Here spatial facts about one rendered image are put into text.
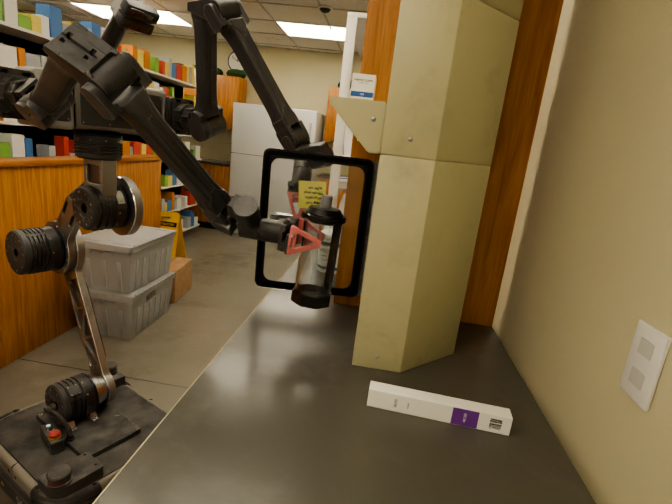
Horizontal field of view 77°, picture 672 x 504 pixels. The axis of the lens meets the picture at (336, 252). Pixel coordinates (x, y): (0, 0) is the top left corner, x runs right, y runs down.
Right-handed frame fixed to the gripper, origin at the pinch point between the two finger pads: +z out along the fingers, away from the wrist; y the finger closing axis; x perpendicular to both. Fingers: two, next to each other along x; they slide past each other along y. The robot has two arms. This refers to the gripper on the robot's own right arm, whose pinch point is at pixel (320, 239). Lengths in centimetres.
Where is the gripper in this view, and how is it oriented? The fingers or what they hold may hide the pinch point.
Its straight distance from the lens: 103.4
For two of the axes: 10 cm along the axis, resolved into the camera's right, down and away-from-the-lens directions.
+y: 0.9, -2.3, 9.7
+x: -1.7, 9.6, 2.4
